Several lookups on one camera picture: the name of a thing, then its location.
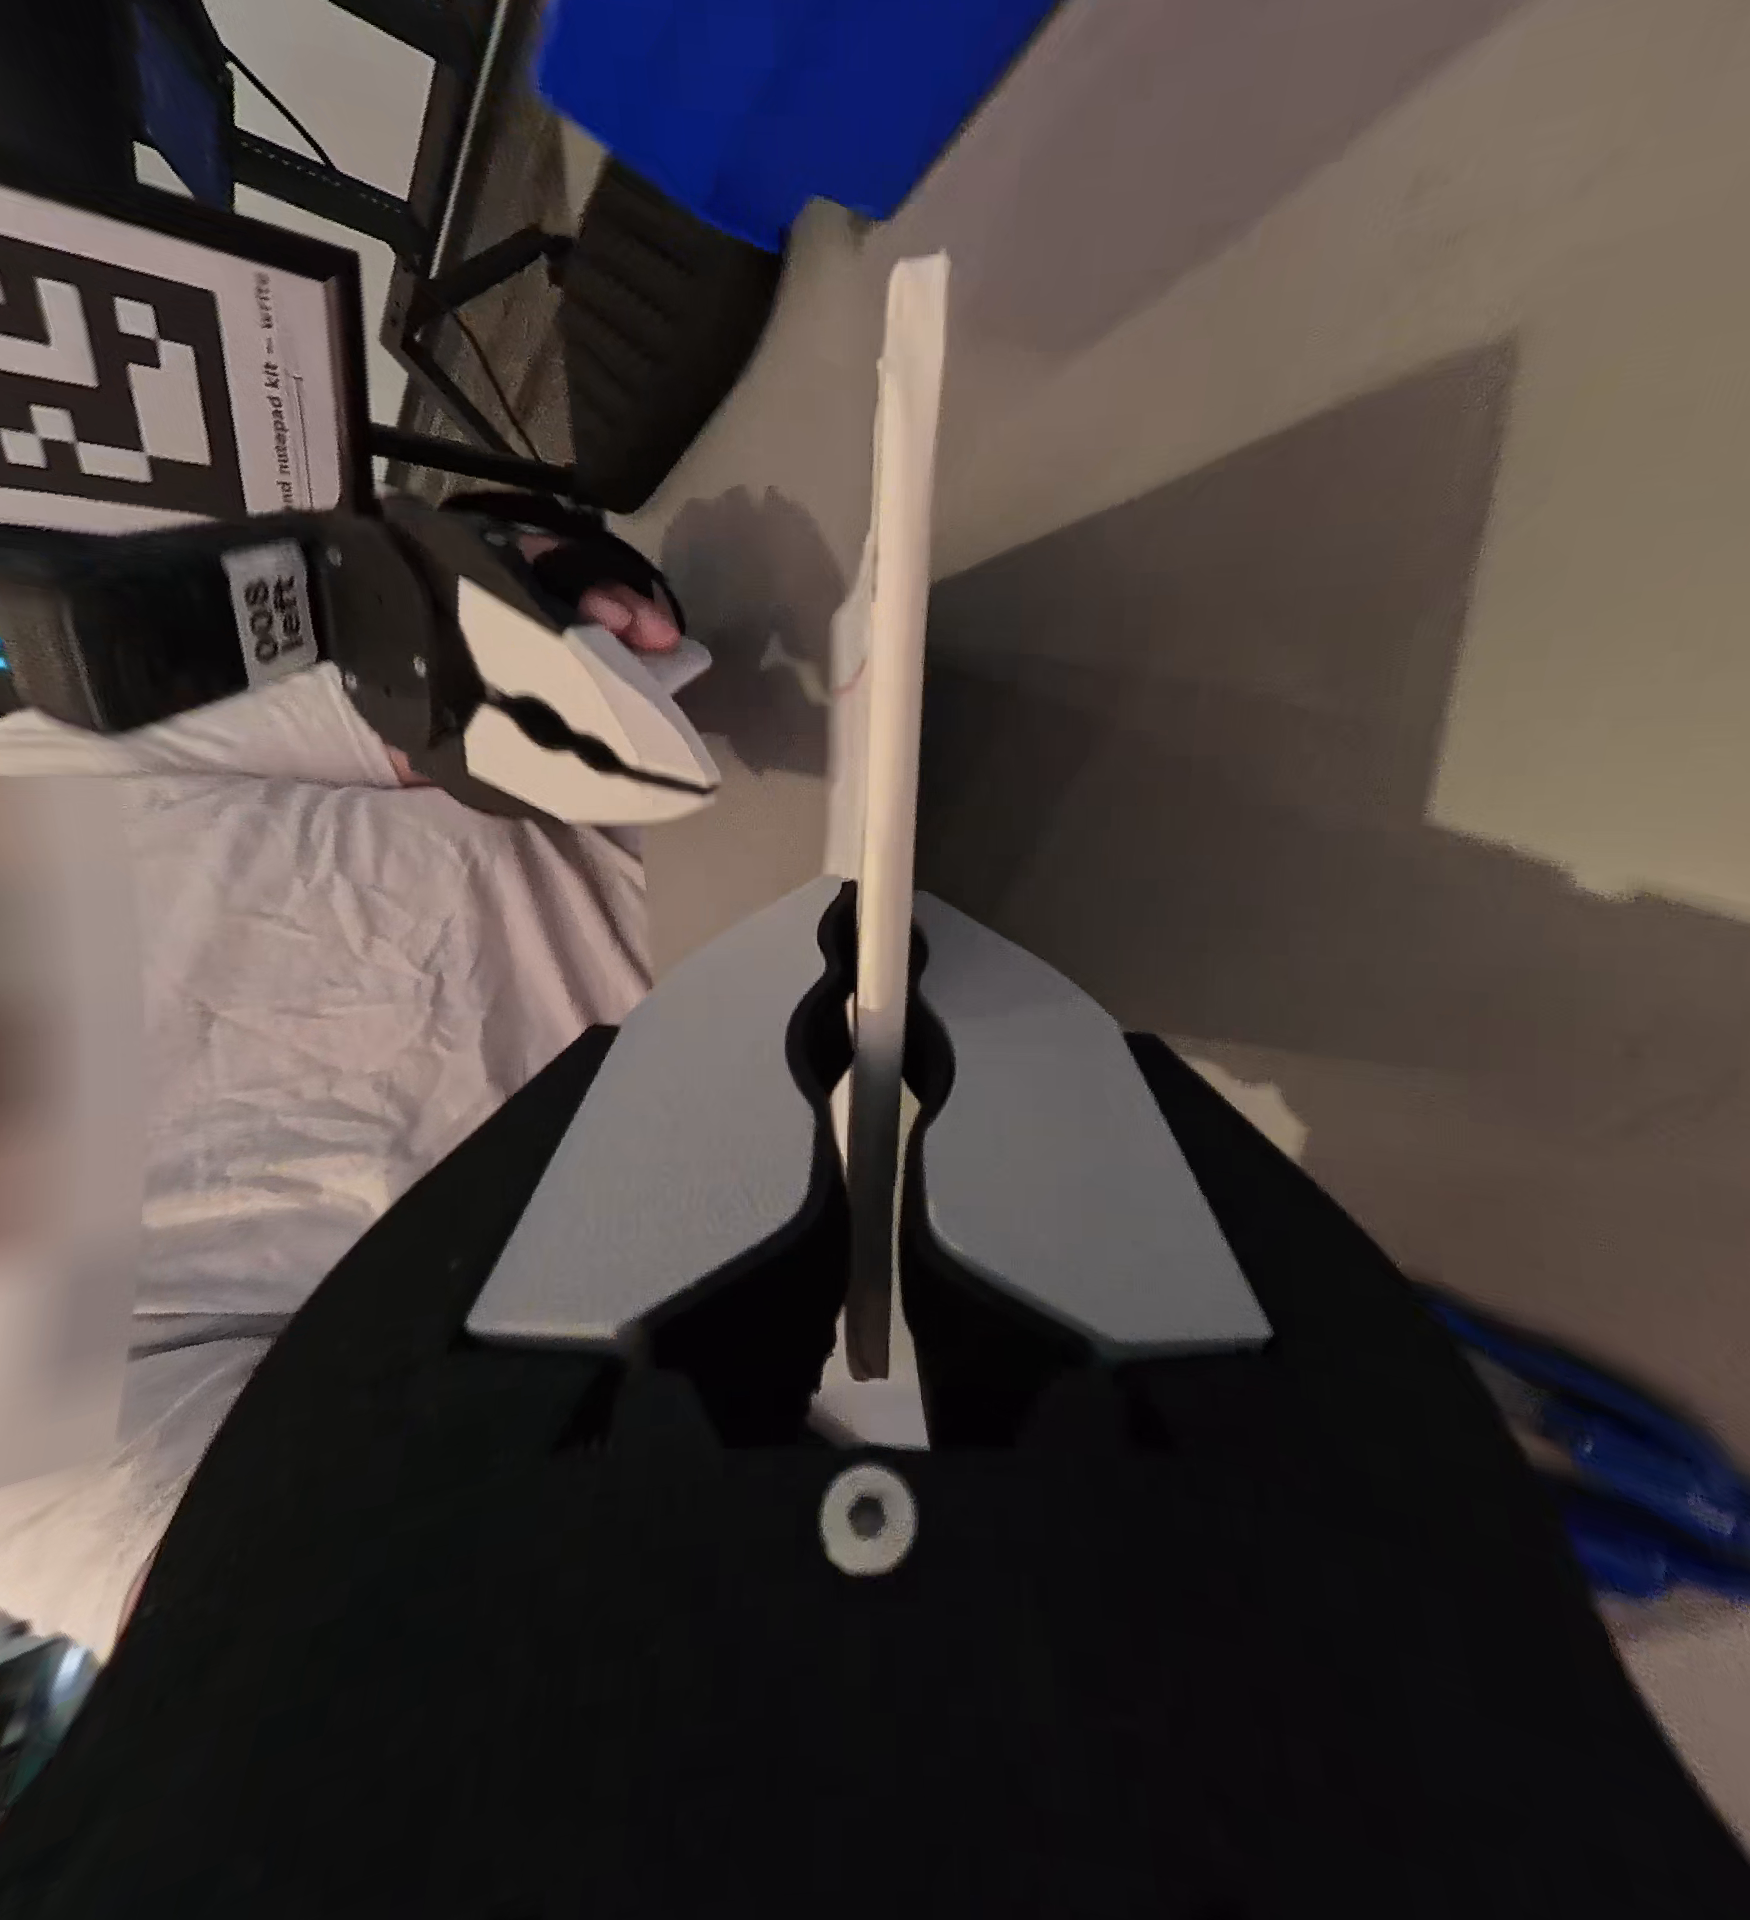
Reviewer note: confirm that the person's white shirt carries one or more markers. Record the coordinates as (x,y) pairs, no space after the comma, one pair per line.
(366,975)

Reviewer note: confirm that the dark ribbed panel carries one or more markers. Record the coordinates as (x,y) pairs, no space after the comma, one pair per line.
(665,346)

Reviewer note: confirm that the blue pen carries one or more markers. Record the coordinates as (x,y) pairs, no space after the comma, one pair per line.
(1656,1560)
(1640,1441)

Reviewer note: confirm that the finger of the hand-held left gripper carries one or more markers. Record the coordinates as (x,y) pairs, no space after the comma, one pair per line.
(530,659)
(575,787)

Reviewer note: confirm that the person's left hand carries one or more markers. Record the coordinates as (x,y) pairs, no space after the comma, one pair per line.
(635,618)

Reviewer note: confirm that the framed tag sign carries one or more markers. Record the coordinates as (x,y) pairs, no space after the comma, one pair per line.
(95,346)

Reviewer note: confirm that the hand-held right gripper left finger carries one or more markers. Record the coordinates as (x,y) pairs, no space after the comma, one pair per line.
(635,1169)

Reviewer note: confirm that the black metal frame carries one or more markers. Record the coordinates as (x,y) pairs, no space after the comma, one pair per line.
(417,285)

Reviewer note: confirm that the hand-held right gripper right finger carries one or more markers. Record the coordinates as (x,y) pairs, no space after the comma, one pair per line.
(1086,1169)

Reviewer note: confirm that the white lined notepad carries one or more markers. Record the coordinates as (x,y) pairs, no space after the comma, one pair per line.
(897,599)

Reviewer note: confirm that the blue plastic bin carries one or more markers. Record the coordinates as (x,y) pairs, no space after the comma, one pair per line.
(755,105)

